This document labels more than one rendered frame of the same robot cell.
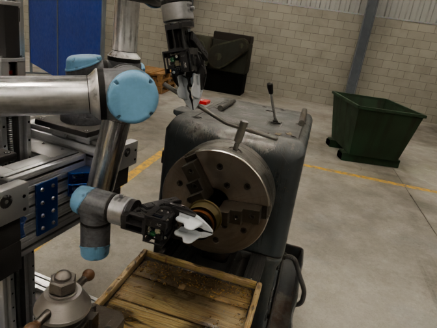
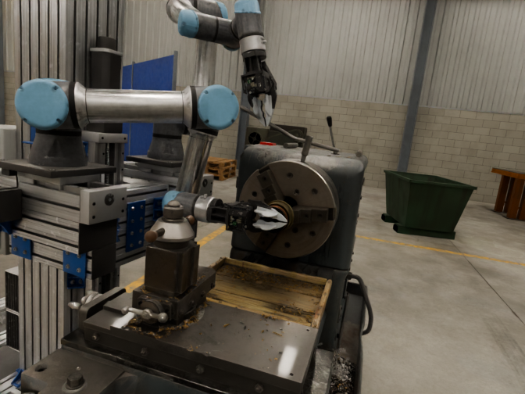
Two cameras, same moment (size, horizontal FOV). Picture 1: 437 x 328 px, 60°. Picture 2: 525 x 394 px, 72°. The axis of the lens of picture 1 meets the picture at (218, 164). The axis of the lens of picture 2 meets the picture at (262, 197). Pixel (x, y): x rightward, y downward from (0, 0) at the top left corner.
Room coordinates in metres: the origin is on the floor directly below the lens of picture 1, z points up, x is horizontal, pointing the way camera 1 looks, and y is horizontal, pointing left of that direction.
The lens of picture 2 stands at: (-0.17, 0.01, 1.32)
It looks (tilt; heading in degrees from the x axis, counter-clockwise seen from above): 10 degrees down; 3
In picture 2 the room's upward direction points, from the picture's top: 6 degrees clockwise
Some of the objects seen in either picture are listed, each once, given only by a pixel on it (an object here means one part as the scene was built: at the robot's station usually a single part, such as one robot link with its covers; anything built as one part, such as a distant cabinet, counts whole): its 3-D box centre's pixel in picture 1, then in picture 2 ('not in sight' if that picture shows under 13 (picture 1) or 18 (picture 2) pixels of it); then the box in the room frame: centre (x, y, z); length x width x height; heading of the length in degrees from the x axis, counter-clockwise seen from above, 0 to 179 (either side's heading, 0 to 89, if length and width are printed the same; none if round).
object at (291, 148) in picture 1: (240, 163); (305, 195); (1.40, -0.09, 1.06); 0.59 x 0.48 x 0.39; 167
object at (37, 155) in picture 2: not in sight; (58, 146); (0.85, 0.67, 1.21); 0.15 x 0.15 x 0.10
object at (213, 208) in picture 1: (203, 218); (276, 216); (0.86, 0.02, 1.08); 0.09 x 0.09 x 0.09; 77
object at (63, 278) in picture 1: (63, 281); (173, 209); (0.45, 0.20, 1.17); 0.04 x 0.04 x 0.03
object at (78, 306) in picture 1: (62, 299); (172, 227); (0.45, 0.20, 1.13); 0.08 x 0.08 x 0.03
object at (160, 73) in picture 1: (153, 79); (215, 167); (9.09, 1.85, 0.22); 1.25 x 0.86 x 0.44; 172
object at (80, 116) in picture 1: (82, 106); (166, 146); (1.32, 0.51, 1.21); 0.15 x 0.15 x 0.10
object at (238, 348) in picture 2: not in sight; (194, 332); (0.43, 0.14, 0.95); 0.43 x 0.17 x 0.05; 77
